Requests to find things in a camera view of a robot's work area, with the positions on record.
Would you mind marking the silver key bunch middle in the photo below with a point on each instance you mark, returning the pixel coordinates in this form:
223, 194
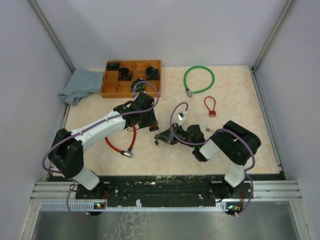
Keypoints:
208, 130

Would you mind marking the green cable lock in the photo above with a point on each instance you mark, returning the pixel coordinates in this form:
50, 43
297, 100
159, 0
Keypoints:
199, 84

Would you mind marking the black rolled item right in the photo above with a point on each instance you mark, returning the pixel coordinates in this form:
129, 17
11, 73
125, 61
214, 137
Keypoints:
152, 73

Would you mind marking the aluminium frame post right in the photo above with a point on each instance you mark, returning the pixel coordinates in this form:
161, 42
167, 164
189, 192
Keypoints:
289, 4

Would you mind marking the red cable padlock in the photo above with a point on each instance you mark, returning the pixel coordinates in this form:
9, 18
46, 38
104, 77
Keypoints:
211, 108

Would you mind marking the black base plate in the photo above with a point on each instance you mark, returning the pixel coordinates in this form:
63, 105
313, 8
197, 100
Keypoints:
164, 191

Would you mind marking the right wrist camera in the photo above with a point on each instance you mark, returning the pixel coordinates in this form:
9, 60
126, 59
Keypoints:
182, 116

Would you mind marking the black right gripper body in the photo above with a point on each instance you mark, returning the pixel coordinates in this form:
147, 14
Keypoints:
179, 131

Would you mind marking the wooden compartment tray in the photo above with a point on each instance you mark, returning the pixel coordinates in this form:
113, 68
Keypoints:
113, 88

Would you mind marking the black yellow rolled item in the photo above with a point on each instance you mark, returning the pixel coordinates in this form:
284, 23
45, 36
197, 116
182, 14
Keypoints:
138, 84

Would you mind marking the aluminium frame post left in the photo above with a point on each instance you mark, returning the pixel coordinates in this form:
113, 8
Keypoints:
51, 34

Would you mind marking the aluminium frame post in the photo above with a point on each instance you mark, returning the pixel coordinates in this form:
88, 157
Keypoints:
289, 4
51, 34

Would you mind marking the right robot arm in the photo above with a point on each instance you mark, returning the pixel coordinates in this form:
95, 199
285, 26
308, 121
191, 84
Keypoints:
234, 141

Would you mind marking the red cable lock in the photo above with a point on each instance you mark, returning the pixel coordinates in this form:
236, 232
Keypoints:
124, 142

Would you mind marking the orange black padlock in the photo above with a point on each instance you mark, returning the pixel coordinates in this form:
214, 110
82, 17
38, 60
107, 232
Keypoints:
153, 128

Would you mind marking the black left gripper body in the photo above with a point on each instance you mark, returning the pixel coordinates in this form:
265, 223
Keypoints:
147, 119

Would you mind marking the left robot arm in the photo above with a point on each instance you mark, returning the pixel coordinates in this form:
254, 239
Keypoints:
68, 147

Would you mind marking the black rolled item far left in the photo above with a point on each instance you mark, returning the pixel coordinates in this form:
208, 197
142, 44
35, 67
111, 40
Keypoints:
113, 66

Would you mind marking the grey blue cloth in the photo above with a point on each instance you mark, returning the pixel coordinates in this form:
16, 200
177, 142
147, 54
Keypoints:
82, 83

